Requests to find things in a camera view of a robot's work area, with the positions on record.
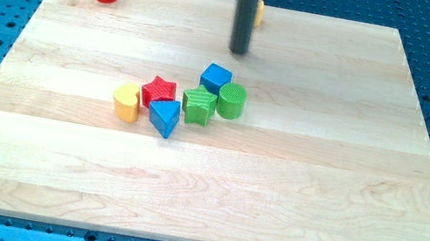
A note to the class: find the green star block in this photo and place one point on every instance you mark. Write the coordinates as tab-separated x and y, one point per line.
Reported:
198	105

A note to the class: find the green cylinder block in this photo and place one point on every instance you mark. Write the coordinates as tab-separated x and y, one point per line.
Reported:
231	101

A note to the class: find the blue triangle block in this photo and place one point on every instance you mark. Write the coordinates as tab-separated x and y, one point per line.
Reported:
164	116

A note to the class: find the yellow heart block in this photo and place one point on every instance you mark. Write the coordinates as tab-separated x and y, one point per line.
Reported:
126	100

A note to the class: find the yellow block behind rod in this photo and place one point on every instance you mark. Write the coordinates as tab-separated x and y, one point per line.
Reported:
258	13

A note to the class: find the blue cube block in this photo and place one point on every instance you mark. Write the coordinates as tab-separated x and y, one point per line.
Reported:
214	77

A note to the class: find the red star block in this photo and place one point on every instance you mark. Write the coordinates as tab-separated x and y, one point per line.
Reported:
157	90

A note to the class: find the wooden board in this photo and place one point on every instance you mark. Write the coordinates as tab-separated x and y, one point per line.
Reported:
332	144

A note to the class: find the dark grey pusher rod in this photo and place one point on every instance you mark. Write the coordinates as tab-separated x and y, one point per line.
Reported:
242	26

